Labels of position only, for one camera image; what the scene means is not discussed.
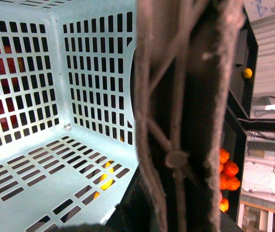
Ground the orange fruit pile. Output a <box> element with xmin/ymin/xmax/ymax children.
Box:
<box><xmin>219</xmin><ymin>148</ymin><xmax>241</xmax><ymax>213</ymax></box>

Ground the black produce display shelf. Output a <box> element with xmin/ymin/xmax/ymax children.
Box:
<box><xmin>218</xmin><ymin>7</ymin><xmax>259</xmax><ymax>228</ymax></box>

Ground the light blue plastic basket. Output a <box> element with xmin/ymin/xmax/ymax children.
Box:
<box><xmin>0</xmin><ymin>0</ymin><xmax>138</xmax><ymax>232</ymax></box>

